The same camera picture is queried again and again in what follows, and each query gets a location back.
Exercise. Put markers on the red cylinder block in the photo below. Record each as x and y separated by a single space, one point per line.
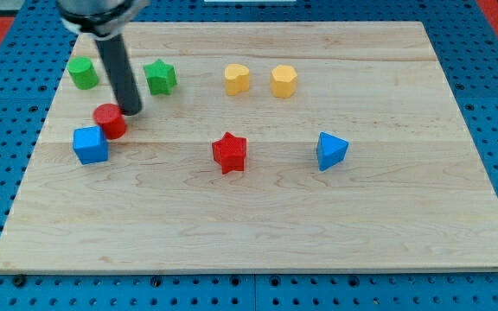
110 118

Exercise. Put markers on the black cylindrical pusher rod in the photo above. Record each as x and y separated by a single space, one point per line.
116 63

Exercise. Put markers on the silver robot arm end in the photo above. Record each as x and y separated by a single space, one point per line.
101 19

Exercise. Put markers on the blue cube block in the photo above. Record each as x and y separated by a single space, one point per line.
90 145

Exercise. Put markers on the red star block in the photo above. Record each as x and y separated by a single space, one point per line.
230 152

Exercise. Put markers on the light wooden board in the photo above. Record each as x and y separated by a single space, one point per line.
410 196

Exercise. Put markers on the yellow heart block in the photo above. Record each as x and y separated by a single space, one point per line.
237 79

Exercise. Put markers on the blue triangle block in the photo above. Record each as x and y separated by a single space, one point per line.
330 150

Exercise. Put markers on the yellow hexagon block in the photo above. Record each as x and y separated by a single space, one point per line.
283 81

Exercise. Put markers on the green star block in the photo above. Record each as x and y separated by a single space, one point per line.
160 77

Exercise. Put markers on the green cylinder block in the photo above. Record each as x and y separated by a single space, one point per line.
82 72

